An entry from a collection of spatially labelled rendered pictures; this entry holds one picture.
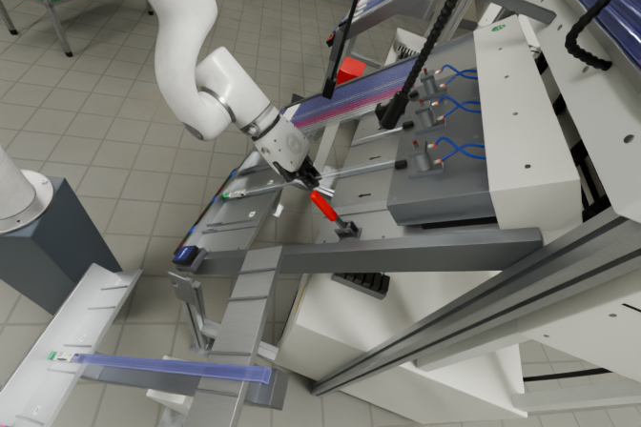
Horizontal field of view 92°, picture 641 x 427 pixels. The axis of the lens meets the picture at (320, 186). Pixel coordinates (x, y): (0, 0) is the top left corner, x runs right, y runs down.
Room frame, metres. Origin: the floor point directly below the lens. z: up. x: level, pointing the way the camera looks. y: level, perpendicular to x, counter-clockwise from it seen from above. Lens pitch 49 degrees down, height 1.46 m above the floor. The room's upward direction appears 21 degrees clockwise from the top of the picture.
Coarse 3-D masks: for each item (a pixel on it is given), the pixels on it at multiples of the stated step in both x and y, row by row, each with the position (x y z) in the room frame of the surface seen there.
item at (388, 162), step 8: (384, 160) 0.47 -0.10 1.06; (392, 160) 0.46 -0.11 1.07; (344, 168) 0.47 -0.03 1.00; (352, 168) 0.46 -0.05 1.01; (360, 168) 0.46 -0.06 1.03; (368, 168) 0.46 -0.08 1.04; (376, 168) 0.46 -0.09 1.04; (320, 176) 0.46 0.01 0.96; (328, 176) 0.46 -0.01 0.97; (336, 176) 0.46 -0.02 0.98; (272, 184) 0.47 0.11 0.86; (280, 184) 0.46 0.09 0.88; (288, 184) 0.46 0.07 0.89; (296, 184) 0.46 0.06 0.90; (248, 192) 0.46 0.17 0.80; (256, 192) 0.46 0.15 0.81
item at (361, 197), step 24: (456, 48) 0.91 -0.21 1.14; (456, 72) 0.76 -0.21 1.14; (360, 144) 0.56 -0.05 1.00; (384, 144) 0.54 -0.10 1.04; (384, 168) 0.45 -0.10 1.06; (336, 192) 0.41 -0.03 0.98; (360, 192) 0.40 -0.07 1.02; (384, 192) 0.39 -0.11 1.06; (360, 216) 0.33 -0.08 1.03; (384, 216) 0.33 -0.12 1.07; (336, 240) 0.29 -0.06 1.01
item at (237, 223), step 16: (256, 160) 0.63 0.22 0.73; (256, 176) 0.54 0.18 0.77; (272, 176) 0.52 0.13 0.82; (272, 192) 0.46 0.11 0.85; (224, 208) 0.43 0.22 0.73; (240, 208) 0.42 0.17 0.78; (256, 208) 0.41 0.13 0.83; (208, 224) 0.37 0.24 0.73; (224, 224) 0.37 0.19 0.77; (240, 224) 0.36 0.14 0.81; (256, 224) 0.35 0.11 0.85; (208, 240) 0.32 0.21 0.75; (224, 240) 0.32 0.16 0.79; (240, 240) 0.31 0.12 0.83
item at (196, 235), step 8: (280, 112) 0.90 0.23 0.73; (248, 152) 0.66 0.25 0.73; (256, 152) 0.67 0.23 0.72; (248, 160) 0.63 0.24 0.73; (240, 168) 0.58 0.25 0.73; (232, 176) 0.54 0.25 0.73; (240, 176) 0.56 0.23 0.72; (232, 184) 0.52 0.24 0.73; (224, 192) 0.48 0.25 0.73; (216, 200) 0.45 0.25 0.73; (216, 208) 0.43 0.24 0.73; (208, 216) 0.39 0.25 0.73; (200, 224) 0.36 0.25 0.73; (200, 232) 0.35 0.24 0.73; (192, 240) 0.32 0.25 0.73
